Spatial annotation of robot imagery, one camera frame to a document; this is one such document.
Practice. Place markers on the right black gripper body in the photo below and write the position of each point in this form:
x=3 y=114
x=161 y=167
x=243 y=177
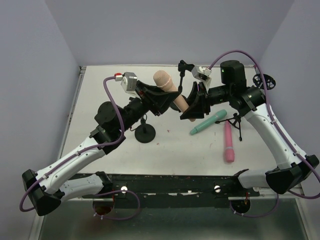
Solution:
x=205 y=99

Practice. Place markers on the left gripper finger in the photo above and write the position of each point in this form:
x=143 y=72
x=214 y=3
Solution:
x=159 y=102
x=143 y=88

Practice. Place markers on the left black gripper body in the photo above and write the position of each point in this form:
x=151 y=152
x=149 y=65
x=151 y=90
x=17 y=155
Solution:
x=147 y=99

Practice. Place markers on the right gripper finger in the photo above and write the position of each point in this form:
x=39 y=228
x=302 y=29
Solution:
x=196 y=88
x=196 y=110

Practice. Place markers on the beige toy microphone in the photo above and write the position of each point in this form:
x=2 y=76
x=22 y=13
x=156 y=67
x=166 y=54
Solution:
x=164 y=81

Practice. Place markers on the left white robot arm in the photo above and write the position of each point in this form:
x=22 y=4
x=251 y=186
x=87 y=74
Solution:
x=47 y=188

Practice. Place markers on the teal toy microphone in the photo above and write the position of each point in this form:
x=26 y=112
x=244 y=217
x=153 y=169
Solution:
x=219 y=115

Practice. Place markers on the pink toy microphone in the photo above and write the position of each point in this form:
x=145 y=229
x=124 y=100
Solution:
x=229 y=153

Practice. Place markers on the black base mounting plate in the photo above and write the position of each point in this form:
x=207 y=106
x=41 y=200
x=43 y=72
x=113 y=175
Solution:
x=176 y=191

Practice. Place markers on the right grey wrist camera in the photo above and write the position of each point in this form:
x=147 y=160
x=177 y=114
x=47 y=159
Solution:
x=201 y=73

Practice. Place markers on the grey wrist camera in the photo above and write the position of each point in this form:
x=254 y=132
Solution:
x=128 y=81
x=201 y=73

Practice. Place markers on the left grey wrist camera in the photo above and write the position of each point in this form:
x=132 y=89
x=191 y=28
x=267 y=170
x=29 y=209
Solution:
x=128 y=81

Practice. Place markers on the aluminium frame rail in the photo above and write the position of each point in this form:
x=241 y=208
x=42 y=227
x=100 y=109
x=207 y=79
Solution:
x=38 y=220

